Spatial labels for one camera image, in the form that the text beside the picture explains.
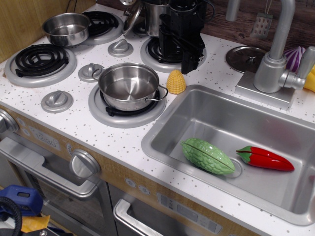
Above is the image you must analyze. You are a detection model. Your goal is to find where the stove burner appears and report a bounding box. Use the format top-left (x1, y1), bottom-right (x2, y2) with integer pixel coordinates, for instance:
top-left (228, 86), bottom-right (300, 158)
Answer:
top-left (4, 44), bottom-right (77, 88)
top-left (88, 86), bottom-right (166, 128)
top-left (81, 11), bottom-right (123, 46)
top-left (140, 36), bottom-right (207, 73)

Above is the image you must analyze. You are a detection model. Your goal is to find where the blue clamp tool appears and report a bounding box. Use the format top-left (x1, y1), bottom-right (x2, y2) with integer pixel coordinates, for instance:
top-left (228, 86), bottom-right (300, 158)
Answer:
top-left (0, 185), bottom-right (43, 216)

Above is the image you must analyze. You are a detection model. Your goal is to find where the yellow toy vegetable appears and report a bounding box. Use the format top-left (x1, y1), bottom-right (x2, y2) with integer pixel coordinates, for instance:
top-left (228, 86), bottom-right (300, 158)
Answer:
top-left (304, 66), bottom-right (315, 92)

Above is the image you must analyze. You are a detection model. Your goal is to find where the back right stove burner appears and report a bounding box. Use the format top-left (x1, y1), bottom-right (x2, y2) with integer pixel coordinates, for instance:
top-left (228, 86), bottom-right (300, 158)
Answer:
top-left (140, 36), bottom-right (207, 73)

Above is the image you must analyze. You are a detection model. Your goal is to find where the grey oven door handle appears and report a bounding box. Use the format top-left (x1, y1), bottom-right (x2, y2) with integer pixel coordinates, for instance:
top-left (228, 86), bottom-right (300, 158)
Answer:
top-left (0, 138), bottom-right (98, 201)

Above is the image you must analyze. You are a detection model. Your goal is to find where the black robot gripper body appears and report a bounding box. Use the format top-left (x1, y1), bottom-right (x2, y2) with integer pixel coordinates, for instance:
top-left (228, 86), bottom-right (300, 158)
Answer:
top-left (158, 0), bottom-right (207, 63)

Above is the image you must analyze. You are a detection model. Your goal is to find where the grey stove knob bottom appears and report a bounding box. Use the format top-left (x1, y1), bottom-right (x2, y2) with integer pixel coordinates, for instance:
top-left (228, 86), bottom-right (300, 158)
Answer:
top-left (41, 90), bottom-right (73, 114)

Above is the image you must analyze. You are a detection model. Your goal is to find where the front left stove burner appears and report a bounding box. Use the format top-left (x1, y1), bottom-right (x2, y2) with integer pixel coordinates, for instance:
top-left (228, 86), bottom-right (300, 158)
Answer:
top-left (4, 44), bottom-right (77, 88)

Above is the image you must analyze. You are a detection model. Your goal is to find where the hanging metal grater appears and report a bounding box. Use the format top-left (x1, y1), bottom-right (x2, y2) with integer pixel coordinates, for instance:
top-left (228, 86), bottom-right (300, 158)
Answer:
top-left (250, 13), bottom-right (273, 39)

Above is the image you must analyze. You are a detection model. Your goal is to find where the grey stove knob top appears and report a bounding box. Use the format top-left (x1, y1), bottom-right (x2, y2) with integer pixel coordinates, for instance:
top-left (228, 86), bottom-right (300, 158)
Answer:
top-left (108, 39), bottom-right (133, 58)

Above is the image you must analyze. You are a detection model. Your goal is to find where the front right stove burner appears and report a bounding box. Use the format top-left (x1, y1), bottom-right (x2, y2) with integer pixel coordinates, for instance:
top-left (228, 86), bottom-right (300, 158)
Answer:
top-left (88, 86), bottom-right (166, 128)

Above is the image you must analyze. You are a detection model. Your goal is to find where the yellow cloth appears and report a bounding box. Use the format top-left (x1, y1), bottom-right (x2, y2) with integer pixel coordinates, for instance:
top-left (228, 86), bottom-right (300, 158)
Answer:
top-left (21, 215), bottom-right (50, 233)

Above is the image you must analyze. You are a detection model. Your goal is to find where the grey toy faucet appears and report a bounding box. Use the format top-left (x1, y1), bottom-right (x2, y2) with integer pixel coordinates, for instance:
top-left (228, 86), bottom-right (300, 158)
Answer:
top-left (235, 0), bottom-right (315, 110)

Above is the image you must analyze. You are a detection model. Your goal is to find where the grey dishwasher door handle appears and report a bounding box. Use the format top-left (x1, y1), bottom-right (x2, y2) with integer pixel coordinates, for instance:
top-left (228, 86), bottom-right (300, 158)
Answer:
top-left (113, 199), bottom-right (162, 236)

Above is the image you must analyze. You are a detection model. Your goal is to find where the grey stove knob middle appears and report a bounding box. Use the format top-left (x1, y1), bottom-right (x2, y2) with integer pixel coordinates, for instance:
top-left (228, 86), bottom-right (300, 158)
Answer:
top-left (78, 63), bottom-right (105, 83)

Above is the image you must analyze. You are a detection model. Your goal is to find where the red toy chili pepper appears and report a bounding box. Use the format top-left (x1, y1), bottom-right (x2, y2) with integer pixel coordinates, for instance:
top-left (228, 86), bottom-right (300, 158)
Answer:
top-left (236, 146), bottom-right (295, 171)

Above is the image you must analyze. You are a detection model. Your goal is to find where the steel pan with handles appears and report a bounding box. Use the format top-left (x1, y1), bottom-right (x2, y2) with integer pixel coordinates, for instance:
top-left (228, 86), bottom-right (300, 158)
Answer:
top-left (91, 62), bottom-right (168, 112)

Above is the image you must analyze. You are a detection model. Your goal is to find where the steel lid on counter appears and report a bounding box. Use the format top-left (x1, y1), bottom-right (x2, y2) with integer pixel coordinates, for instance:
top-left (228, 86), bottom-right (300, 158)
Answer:
top-left (225, 46), bottom-right (267, 73)

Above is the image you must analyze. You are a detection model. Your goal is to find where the steel pot lid leaning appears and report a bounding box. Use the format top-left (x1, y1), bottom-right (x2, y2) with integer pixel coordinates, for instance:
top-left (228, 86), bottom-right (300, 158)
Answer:
top-left (122, 0), bottom-right (143, 36)

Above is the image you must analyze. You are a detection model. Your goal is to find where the grey stove knob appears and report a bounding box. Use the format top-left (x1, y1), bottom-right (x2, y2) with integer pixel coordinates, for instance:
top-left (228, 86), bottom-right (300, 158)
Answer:
top-left (41, 90), bottom-right (73, 114)
top-left (108, 39), bottom-right (133, 58)
top-left (78, 63), bottom-right (105, 83)

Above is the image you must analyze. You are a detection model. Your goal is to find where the grey oven dial knob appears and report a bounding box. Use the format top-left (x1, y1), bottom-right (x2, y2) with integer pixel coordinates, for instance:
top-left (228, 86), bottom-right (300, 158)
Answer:
top-left (69, 148), bottom-right (101, 178)

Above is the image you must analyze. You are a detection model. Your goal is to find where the black cable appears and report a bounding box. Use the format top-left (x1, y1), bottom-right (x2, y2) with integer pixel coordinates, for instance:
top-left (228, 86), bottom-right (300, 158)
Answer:
top-left (0, 196), bottom-right (23, 236)

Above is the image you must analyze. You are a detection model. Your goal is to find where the grey toy sink basin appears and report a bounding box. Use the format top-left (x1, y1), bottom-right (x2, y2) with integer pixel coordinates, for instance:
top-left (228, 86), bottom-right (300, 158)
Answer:
top-left (141, 85), bottom-right (315, 226)

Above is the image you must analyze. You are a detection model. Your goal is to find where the purple white toy onion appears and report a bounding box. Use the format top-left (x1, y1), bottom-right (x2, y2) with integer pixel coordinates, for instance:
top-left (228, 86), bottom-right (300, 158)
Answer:
top-left (283, 46), bottom-right (306, 72)

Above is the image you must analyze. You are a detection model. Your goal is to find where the back left stove burner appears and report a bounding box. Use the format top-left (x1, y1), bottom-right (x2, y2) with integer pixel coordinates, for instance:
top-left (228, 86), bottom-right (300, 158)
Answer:
top-left (81, 11), bottom-right (123, 46)

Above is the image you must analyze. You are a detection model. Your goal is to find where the grey oven dial left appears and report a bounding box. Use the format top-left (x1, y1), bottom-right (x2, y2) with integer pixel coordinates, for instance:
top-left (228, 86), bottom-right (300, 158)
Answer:
top-left (0, 109), bottom-right (19, 133)

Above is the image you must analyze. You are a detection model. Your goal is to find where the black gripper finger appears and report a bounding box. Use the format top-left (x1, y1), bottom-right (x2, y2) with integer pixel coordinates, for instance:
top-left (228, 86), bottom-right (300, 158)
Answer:
top-left (181, 50), bottom-right (202, 74)
top-left (159, 29), bottom-right (183, 59)

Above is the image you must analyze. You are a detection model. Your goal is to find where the yellow toy corn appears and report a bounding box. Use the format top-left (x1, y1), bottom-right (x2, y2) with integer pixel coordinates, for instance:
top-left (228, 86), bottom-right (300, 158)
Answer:
top-left (166, 69), bottom-right (187, 94)

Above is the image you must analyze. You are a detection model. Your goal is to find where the steel bowl pot back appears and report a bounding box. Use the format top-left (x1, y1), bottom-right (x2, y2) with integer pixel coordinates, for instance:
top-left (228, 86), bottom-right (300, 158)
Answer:
top-left (42, 13), bottom-right (90, 47)

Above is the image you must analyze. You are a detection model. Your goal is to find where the green toy bitter gourd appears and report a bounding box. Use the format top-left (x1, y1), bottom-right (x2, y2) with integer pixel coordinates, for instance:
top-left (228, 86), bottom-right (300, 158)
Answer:
top-left (181, 138), bottom-right (235, 175)

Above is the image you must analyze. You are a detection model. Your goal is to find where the steel ladle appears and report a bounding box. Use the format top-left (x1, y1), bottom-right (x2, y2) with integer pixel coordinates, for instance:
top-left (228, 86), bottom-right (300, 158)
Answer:
top-left (120, 0), bottom-right (137, 6)

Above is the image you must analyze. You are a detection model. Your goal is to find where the tall steel pot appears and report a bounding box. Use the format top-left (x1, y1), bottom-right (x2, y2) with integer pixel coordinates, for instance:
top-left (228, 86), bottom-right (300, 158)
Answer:
top-left (143, 0), bottom-right (171, 37)

